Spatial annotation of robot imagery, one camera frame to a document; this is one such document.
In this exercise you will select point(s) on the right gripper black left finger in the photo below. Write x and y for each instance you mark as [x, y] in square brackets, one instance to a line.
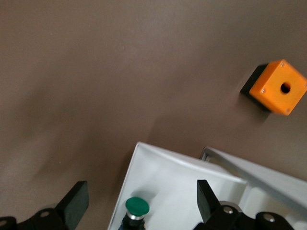
[72, 203]

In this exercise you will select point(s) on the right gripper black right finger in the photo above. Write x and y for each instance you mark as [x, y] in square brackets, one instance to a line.
[206, 203]

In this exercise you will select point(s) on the white plastic drawer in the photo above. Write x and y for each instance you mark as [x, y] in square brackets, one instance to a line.
[168, 182]

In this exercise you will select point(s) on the green push button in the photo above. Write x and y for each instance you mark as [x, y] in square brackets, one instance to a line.
[136, 206]

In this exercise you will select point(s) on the white drawer cabinet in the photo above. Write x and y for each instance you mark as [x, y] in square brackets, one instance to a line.
[283, 182]

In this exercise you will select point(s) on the brown table cover sheet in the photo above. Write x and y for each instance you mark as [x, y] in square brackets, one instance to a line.
[96, 72]

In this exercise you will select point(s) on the orange button enclosure box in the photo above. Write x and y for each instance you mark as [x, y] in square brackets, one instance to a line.
[268, 81]

